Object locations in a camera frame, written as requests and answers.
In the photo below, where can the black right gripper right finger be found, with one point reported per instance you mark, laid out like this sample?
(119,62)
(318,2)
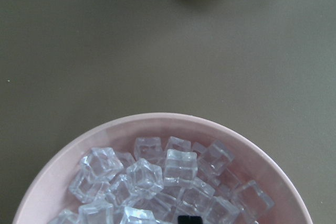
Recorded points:
(195,220)

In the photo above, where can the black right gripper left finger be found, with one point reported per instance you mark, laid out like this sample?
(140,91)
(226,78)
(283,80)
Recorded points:
(183,219)

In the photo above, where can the pile of clear ice cubes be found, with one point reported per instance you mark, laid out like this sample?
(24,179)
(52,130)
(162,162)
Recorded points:
(158,182)

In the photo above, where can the pink bowl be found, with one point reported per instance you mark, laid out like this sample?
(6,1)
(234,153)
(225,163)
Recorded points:
(48,194)

